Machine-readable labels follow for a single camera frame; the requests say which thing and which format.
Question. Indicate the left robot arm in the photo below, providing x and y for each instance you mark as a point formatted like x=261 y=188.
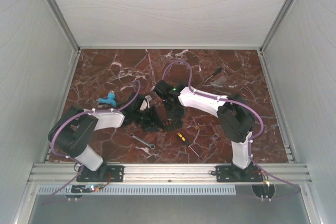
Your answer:
x=73 y=132

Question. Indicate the silver combination wrench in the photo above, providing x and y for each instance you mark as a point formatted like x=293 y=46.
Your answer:
x=151 y=146

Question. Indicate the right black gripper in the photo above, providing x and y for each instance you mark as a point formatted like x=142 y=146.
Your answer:
x=179 y=113

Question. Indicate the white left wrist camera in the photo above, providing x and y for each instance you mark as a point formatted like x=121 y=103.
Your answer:
x=146 y=103

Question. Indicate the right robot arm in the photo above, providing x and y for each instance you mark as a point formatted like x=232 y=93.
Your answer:
x=235 y=119

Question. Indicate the black fuse box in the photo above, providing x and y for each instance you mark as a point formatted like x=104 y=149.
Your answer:
x=174 y=120

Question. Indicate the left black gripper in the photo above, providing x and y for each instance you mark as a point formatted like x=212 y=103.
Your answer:
x=150 y=124

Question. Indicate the aluminium front rail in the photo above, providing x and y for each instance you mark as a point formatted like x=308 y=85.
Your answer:
x=164 y=174

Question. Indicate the blue plastic part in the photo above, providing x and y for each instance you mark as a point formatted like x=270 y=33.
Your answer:
x=109 y=100

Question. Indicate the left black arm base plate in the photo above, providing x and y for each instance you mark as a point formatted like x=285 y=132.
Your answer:
x=111 y=173

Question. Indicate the yellow black screwdriver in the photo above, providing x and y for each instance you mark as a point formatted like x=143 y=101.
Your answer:
x=182 y=139

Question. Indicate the black handled screwdriver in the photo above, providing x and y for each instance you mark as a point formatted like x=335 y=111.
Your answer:
x=217 y=71

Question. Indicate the light blue slotted cable duct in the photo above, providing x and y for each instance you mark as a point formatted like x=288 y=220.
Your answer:
x=170 y=190

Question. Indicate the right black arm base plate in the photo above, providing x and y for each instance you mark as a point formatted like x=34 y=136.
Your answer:
x=233 y=174

